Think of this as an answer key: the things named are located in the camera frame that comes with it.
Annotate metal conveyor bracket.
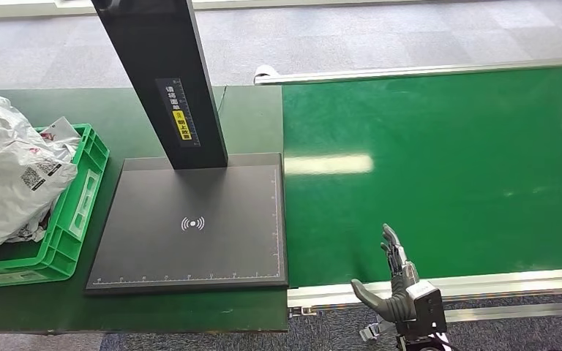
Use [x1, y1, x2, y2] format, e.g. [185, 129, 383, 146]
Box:
[358, 320, 392, 343]

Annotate white rail end cap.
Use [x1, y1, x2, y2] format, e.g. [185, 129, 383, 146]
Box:
[254, 64, 282, 81]

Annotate green plastic crate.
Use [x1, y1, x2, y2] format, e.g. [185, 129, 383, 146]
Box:
[0, 123, 110, 290]

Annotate aluminium conveyor side rail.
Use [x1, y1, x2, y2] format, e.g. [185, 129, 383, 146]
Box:
[254, 58, 562, 87]
[286, 268, 562, 324]

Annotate white plastic mailer package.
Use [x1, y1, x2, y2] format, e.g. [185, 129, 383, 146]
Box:
[0, 96, 79, 265]
[7, 116, 82, 244]

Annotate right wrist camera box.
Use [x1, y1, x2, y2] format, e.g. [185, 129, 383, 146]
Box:
[406, 281, 449, 336]

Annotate black inbound scanner machine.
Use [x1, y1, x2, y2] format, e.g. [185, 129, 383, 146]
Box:
[84, 0, 290, 295]

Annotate black and yellow label sticker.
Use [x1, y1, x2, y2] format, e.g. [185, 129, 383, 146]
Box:
[154, 77, 201, 147]

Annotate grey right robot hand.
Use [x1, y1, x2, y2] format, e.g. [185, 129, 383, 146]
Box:
[351, 223, 421, 325]

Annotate green conveyor belt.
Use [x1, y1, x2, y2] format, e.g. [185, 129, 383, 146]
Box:
[280, 65, 562, 289]

